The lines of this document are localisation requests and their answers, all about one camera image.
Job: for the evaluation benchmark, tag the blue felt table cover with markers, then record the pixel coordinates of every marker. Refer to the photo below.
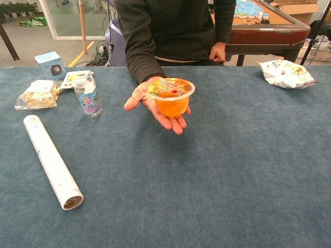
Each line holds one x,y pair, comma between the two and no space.
165,168

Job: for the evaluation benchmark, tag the wooden pole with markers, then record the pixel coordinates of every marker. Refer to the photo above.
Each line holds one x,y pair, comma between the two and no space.
83,28

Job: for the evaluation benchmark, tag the purple grey chair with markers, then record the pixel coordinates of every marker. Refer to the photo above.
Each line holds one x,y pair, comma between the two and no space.
115,44

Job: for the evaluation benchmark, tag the row of potted plants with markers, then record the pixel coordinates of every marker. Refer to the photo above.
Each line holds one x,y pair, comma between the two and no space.
18,9

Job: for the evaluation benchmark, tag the white yellow flat packet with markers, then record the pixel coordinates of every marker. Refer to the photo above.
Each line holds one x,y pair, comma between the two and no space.
71,77

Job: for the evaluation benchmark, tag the white printed snack bag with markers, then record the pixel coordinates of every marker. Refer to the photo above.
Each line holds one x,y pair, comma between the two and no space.
285,75

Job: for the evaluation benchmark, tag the person left hand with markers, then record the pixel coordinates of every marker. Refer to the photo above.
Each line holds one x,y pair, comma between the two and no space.
216,53

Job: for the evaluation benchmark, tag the brown wooden mahjong table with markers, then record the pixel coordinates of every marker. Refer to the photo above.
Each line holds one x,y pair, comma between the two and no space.
269,33

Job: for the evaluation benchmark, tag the person left forearm dark sleeve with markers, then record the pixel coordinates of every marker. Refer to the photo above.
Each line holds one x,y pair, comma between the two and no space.
224,28

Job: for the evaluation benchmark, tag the green cloth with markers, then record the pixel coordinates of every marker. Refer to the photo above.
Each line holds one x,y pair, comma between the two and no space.
33,22

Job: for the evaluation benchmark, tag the clear bag of puffed snack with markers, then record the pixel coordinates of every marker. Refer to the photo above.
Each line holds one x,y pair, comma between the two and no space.
38,96

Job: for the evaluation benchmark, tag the black tripod leg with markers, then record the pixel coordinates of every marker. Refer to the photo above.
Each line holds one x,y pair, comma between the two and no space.
316,33

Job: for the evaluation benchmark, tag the orange jelly cup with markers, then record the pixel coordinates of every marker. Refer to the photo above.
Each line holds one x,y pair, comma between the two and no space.
171,104

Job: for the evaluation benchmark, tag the white paper roll tube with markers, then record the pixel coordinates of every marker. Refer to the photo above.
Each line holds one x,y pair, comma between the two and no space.
51,161

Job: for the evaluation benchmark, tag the clear bottle blue label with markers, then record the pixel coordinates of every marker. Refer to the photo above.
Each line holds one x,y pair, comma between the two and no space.
88,99

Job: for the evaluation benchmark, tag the person right hand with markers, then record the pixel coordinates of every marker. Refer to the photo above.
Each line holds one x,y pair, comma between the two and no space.
144,99

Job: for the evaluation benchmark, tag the person torso dark sweater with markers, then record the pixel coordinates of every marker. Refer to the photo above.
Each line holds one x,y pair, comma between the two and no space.
178,28

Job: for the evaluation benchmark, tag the cardboard box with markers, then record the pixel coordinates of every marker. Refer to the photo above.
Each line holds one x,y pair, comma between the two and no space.
300,9

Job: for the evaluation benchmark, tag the black table leg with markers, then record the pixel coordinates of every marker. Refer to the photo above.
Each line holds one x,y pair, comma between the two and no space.
9,44

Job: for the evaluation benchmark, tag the person right forearm dark sleeve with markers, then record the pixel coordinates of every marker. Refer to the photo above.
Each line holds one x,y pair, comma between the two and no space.
141,62

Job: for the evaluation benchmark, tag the light blue speaker box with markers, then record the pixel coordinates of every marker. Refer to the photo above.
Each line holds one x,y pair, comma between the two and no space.
49,64

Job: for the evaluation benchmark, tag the blue mahjong tile pile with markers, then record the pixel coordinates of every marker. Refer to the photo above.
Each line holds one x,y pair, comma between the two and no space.
248,9

